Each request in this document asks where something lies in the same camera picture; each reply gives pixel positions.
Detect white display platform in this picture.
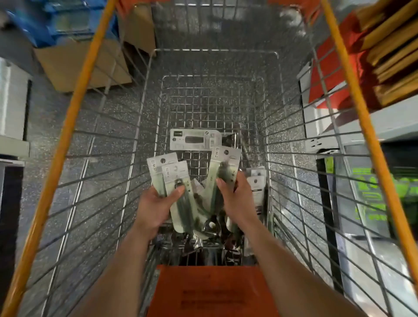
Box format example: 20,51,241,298
0,57,32,159

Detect black headed green peeler packet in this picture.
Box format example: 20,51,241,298
161,160,198,235
145,152,180,198
205,145,243,218

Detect person's left forearm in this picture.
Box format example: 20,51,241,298
71,225,172,317

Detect large open cardboard box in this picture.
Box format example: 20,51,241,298
33,36,135,94

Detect green black packets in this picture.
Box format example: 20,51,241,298
349,165,418,224

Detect small open cardboard box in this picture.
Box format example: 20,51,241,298
121,3,158,57

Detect orange wire shopping cart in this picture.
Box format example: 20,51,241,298
0,0,418,317

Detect person's left hand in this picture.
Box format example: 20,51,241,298
129,185,186,241

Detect orange cart seat flap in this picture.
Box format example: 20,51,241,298
146,264,282,317

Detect red packets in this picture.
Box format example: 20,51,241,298
308,13,368,110

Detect pile of packaged kitchen tools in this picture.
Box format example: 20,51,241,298
146,147,270,257

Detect person's right forearm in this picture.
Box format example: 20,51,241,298
236,219,368,317

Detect person's right hand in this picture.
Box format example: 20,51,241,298
216,171,263,231

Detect grey carded item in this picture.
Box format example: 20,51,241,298
169,128,224,152

